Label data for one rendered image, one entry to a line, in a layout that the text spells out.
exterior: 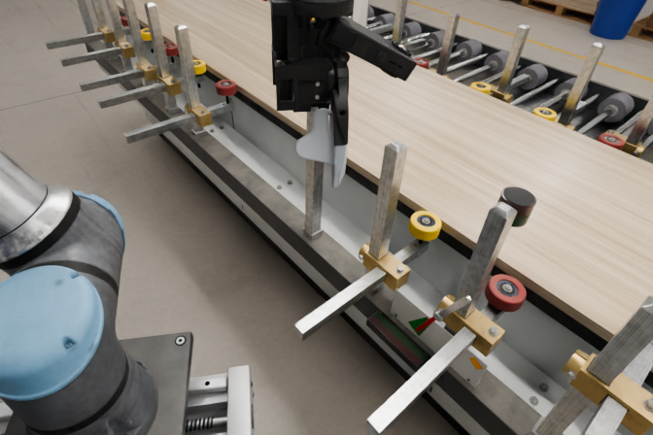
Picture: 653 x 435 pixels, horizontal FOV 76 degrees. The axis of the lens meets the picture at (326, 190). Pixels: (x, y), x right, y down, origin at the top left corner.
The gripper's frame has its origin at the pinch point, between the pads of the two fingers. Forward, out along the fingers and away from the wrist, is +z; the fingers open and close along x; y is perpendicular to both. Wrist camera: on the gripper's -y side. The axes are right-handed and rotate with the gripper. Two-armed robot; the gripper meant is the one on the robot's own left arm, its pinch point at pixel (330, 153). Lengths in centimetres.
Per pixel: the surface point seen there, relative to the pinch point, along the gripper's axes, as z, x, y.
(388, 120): 42, -79, -36
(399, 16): 29, -157, -63
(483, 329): 45, 3, -34
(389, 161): 18.6, -23.0, -17.4
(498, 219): 16.8, -1.5, -30.6
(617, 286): 42, -2, -68
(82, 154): 132, -207, 126
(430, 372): 46, 10, -20
